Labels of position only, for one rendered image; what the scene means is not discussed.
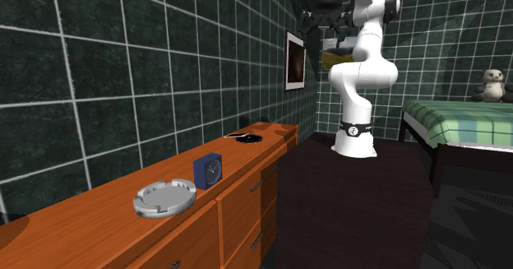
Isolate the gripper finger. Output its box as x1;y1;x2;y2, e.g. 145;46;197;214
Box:
335;12;356;45
300;10;321;35

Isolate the grey round ashtray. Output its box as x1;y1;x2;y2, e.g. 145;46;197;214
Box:
132;179;198;220

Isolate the dark robot stand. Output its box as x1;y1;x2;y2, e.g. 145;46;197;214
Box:
259;132;437;269

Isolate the blue square clock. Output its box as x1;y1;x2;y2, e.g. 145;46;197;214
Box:
192;152;224;191

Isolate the landscape wall picture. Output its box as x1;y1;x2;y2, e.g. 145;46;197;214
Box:
321;35;358;71

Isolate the white framed dark wall picture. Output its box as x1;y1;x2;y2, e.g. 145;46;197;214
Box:
284;29;307;92

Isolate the panda plush toy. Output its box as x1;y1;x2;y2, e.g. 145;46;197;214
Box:
470;68;513;104

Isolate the orange wooden chest of drawers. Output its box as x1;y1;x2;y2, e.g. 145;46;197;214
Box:
0;121;300;269

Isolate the bed with green checked cover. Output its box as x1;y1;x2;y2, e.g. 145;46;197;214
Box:
398;99;513;190

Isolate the black round disc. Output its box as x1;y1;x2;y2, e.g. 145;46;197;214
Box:
235;134;264;145

